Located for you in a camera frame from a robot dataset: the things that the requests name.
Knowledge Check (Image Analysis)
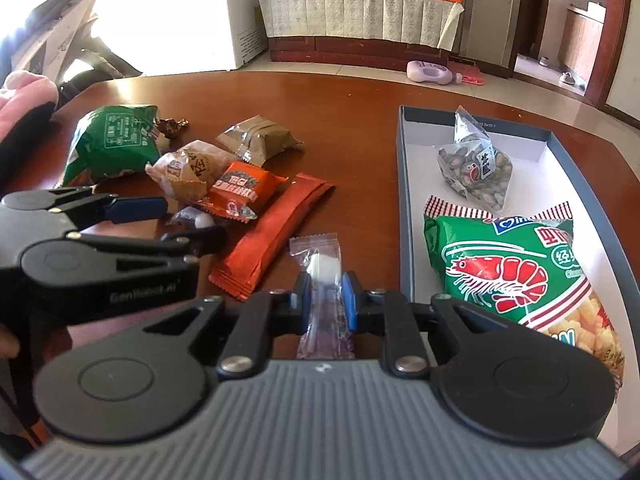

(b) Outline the pink floor cloth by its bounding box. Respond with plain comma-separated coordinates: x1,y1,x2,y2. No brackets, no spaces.
447,57,486,86

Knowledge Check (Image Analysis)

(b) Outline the beige pastry packet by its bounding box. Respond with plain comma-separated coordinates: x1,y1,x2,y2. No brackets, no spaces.
145,139,236,206

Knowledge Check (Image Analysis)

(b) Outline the green snack bag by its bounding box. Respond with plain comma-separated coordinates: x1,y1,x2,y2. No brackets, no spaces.
61,104,163,187

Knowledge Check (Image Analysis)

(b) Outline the olive brown snack packet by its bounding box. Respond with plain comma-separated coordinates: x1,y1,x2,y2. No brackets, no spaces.
216,115,303,167

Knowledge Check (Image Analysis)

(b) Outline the brown wooden door frame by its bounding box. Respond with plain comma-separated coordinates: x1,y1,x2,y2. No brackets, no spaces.
509,0,635,108

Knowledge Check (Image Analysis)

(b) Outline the small purple white candy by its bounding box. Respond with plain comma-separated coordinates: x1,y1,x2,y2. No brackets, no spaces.
165,205,216,231

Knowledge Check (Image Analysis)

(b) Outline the white chest freezer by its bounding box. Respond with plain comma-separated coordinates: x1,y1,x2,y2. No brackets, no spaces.
200,0,268,72

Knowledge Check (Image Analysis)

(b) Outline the long orange snack packet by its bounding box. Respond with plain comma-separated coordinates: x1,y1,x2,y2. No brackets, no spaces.
208,172,336,303

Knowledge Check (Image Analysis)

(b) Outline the brown wooden door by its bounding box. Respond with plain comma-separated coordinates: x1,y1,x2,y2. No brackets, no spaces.
522,0,543,58

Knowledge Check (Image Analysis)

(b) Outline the person's left hand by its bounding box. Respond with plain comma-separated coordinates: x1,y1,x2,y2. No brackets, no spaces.
0,324,22,361

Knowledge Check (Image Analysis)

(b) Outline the clear small snack packet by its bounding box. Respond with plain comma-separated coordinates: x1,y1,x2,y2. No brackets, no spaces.
289,232,357,361

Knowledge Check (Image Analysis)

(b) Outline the orange small snack packet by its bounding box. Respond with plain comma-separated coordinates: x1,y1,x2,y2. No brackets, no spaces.
197,161,288,222

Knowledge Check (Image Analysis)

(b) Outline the pink and black plush cloth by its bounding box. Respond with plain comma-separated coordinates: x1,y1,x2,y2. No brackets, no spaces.
0,72,60,191

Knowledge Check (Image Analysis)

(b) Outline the clear sunflower seed bag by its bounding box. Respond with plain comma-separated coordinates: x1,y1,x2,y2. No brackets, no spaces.
436,106,515,213

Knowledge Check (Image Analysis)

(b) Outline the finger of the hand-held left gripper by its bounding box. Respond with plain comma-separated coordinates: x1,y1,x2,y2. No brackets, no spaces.
75,225,228,274
54,186,170,226

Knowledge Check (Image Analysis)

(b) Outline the white lace cabinet cloth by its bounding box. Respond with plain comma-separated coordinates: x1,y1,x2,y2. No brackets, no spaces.
257,0,465,53

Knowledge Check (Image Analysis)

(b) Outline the green red shrimp chips bag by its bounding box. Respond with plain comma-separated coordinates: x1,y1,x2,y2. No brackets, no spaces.
423,196,626,391

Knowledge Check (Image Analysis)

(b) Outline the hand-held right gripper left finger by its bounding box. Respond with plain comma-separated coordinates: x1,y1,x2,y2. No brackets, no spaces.
142,272,313,376

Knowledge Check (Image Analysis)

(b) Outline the purple detergent bottle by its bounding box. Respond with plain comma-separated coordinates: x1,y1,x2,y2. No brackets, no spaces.
406,60,463,85

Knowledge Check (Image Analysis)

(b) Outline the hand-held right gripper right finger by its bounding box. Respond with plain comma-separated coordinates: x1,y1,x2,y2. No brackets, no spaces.
341,271,501,379

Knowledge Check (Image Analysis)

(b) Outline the wooden kitchen cabinet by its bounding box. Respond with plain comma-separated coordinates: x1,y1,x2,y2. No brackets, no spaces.
557,2,606,86

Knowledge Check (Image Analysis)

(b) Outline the brown wooden tv cabinet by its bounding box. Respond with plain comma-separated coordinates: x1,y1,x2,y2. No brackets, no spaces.
270,35,463,68

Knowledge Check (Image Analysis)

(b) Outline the grey shallow cardboard box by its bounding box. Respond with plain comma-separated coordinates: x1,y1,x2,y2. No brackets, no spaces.
396,105,640,461

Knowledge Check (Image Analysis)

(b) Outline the brown wrapped candy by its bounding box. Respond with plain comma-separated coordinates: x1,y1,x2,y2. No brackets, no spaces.
154,117,190,140

